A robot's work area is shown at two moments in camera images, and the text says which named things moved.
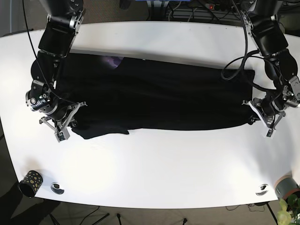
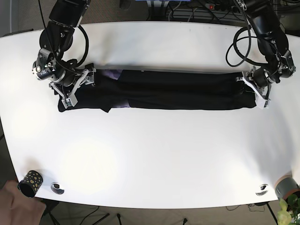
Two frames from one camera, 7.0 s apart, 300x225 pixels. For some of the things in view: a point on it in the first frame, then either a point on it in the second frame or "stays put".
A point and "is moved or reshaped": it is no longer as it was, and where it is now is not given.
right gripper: x=267 y=114 -> x=260 y=80
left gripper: x=62 y=120 -> x=67 y=86
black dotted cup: x=30 y=184 stays put
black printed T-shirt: x=109 y=95 is moved or reshaped
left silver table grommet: x=55 y=187 stays put
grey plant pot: x=286 y=185 stays put
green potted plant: x=289 y=214 stays put
